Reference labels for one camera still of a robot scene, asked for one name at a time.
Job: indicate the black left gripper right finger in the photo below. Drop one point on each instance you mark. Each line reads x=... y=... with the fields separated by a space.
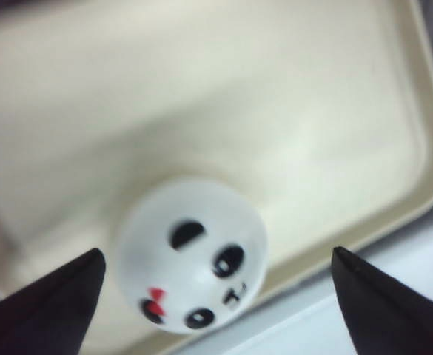
x=382 y=315

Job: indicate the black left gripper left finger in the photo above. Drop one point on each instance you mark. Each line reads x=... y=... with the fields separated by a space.
x=52 y=314

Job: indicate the panda bun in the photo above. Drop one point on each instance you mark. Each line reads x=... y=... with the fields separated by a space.
x=191 y=255

